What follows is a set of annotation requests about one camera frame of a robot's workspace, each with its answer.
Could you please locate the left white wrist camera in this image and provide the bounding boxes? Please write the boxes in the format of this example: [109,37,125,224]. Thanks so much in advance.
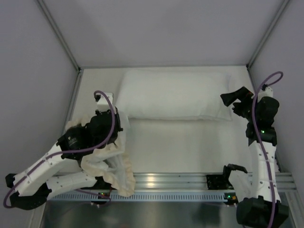
[94,91,114,112]

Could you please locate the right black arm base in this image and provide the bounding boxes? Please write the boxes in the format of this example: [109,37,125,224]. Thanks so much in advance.
[206,174,234,190]

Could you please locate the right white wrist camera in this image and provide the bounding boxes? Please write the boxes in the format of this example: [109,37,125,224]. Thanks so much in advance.
[258,86,274,99]

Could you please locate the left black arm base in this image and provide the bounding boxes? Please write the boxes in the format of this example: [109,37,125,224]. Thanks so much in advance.
[92,180,116,190]

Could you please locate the aluminium frame post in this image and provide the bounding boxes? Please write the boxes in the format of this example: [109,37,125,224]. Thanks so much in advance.
[35,0,83,72]
[246,0,292,71]

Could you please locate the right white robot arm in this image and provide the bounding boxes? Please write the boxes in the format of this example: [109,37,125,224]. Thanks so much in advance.
[220,85,289,228]

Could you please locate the left aluminium frame post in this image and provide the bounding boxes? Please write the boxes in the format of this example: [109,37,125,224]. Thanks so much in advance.
[35,0,83,72]

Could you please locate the perforated grey cable duct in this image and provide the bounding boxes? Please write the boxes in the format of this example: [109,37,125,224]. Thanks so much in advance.
[52,191,238,204]

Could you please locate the white pillow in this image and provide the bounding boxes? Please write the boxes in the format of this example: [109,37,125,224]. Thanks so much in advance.
[115,70,232,121]

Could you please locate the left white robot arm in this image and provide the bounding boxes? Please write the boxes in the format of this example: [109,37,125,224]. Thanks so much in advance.
[3,110,134,210]

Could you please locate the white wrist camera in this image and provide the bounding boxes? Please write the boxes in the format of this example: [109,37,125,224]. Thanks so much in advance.
[94,91,114,112]
[258,86,274,99]

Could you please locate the right aluminium frame post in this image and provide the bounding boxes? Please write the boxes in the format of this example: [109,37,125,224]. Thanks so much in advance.
[246,0,292,71]

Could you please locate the aluminium mounting rail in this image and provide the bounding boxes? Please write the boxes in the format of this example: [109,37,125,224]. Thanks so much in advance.
[134,172,297,191]

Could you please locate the white pillowcase with cream ruffle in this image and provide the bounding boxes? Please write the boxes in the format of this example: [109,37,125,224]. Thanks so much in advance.
[80,112,135,197]

